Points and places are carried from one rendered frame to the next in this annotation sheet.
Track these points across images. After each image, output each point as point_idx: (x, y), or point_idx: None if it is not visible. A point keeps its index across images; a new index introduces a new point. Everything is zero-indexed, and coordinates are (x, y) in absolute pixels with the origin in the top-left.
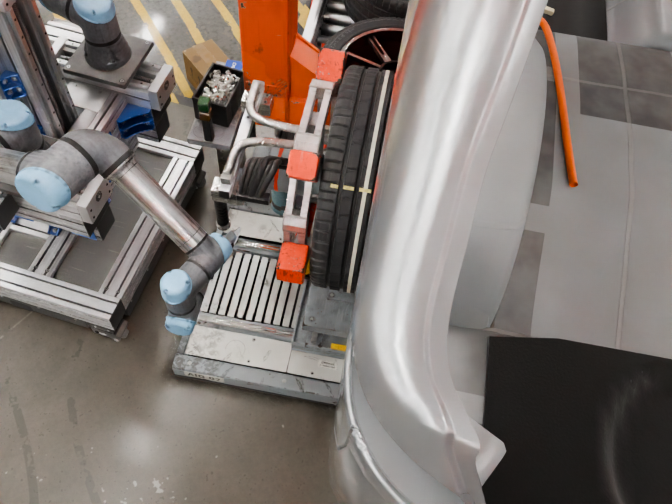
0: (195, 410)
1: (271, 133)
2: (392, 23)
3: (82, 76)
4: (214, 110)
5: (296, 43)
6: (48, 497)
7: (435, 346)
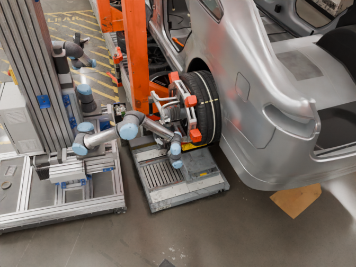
0: (167, 220)
1: None
2: (158, 74)
3: (84, 116)
4: None
5: None
6: None
7: (292, 88)
